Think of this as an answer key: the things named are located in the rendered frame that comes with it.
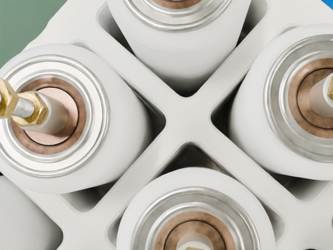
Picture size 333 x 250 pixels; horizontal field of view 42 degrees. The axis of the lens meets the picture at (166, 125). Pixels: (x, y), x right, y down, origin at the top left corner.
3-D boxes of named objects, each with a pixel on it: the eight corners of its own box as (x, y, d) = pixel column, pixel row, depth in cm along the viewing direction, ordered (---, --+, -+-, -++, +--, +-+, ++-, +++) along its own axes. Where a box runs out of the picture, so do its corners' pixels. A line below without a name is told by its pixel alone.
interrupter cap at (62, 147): (24, 37, 27) (19, 34, 27) (131, 85, 27) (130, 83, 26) (-28, 147, 27) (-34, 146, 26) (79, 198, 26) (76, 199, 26)
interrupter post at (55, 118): (42, 91, 27) (21, 81, 24) (76, 106, 27) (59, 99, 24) (26, 126, 27) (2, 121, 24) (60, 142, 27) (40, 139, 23)
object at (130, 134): (87, 73, 45) (15, 15, 27) (171, 110, 44) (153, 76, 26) (47, 157, 45) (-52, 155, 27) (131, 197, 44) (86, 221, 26)
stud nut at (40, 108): (25, 88, 24) (18, 85, 23) (52, 100, 24) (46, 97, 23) (9, 120, 24) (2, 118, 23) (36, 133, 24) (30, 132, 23)
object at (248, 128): (310, 183, 43) (393, 199, 25) (215, 159, 44) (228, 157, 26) (332, 89, 43) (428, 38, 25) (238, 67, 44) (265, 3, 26)
